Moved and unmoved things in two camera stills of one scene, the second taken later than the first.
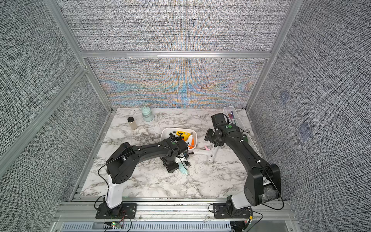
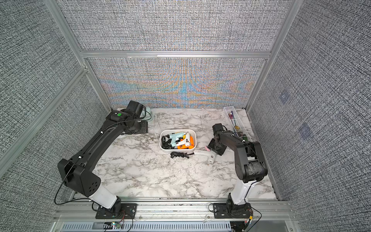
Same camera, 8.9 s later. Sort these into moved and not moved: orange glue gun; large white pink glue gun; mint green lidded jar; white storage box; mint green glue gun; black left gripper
Moved: mint green glue gun; black left gripper
Not moved: white storage box; mint green lidded jar; large white pink glue gun; orange glue gun
